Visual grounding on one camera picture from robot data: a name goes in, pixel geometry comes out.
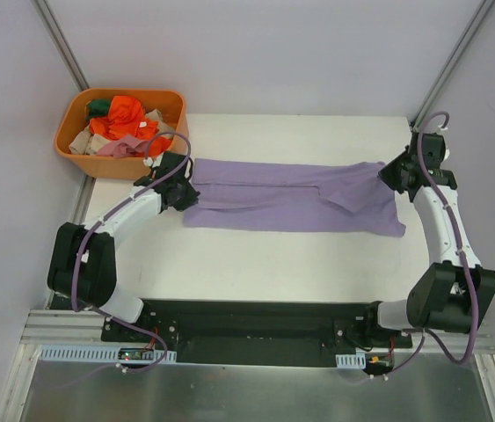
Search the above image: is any green t shirt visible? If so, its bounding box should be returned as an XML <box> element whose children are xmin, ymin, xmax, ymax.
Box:
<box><xmin>85</xmin><ymin>98</ymin><xmax>112</xmax><ymax>120</ymax></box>

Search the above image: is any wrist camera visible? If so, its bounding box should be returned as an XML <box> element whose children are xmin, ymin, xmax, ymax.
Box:
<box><xmin>438</xmin><ymin>125</ymin><xmax>450</xmax><ymax>162</ymax></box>
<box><xmin>142</xmin><ymin>157</ymin><xmax>156</xmax><ymax>168</ymax></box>

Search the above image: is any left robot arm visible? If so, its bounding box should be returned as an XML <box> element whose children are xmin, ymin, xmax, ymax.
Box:
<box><xmin>47</xmin><ymin>152</ymin><xmax>200</xmax><ymax>342</ymax></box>

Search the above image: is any right white cable duct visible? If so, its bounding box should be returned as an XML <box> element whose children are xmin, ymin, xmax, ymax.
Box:
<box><xmin>335</xmin><ymin>353</ymin><xmax>367</xmax><ymax>370</ymax></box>

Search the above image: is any white cable duct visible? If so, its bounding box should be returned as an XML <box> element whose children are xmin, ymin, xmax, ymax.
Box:
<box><xmin>40</xmin><ymin>346</ymin><xmax>177</xmax><ymax>365</ymax></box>
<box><xmin>335</xmin><ymin>353</ymin><xmax>367</xmax><ymax>370</ymax></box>

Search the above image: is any orange plastic bin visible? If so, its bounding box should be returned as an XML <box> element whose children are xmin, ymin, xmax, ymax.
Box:
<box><xmin>55</xmin><ymin>88</ymin><xmax>189</xmax><ymax>180</ymax></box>

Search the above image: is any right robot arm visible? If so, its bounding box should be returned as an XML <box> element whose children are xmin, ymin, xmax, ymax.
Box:
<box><xmin>361</xmin><ymin>133</ymin><xmax>495</xmax><ymax>347</ymax></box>

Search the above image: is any left white cable duct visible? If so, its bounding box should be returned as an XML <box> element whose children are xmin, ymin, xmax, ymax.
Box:
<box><xmin>40</xmin><ymin>346</ymin><xmax>177</xmax><ymax>365</ymax></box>

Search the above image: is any right aluminium frame post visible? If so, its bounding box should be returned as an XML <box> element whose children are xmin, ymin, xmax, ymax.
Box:
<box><xmin>410</xmin><ymin>0</ymin><xmax>495</xmax><ymax>131</ymax></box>

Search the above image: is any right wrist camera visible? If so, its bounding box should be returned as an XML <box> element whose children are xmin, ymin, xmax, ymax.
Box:
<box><xmin>438</xmin><ymin>125</ymin><xmax>450</xmax><ymax>162</ymax></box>

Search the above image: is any pink t shirt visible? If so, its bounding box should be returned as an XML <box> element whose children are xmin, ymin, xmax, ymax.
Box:
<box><xmin>97</xmin><ymin>135</ymin><xmax>148</xmax><ymax>158</ymax></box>

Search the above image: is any beige t shirt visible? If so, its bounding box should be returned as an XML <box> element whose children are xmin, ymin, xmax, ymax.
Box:
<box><xmin>69</xmin><ymin>110</ymin><xmax>173</xmax><ymax>156</ymax></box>

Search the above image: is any orange t shirt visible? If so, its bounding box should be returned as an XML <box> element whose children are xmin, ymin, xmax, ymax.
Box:
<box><xmin>88</xmin><ymin>95</ymin><xmax>173</xmax><ymax>156</ymax></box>

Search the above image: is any purple t shirt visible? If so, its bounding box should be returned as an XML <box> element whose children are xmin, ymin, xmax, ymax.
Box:
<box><xmin>184</xmin><ymin>159</ymin><xmax>406</xmax><ymax>238</ymax></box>

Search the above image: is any left aluminium frame post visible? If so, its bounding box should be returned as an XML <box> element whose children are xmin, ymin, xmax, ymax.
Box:
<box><xmin>32</xmin><ymin>0</ymin><xmax>90</xmax><ymax>91</ymax></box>

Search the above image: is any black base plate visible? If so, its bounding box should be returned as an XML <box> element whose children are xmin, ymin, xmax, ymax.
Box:
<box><xmin>101</xmin><ymin>299</ymin><xmax>412</xmax><ymax>367</ymax></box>

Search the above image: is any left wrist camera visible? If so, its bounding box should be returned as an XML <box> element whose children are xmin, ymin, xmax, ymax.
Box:
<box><xmin>142</xmin><ymin>157</ymin><xmax>156</xmax><ymax>168</ymax></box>

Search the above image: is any aluminium frame post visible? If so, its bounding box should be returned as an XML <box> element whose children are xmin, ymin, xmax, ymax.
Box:
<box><xmin>32</xmin><ymin>0</ymin><xmax>90</xmax><ymax>91</ymax></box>
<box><xmin>410</xmin><ymin>0</ymin><xmax>495</xmax><ymax>131</ymax></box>

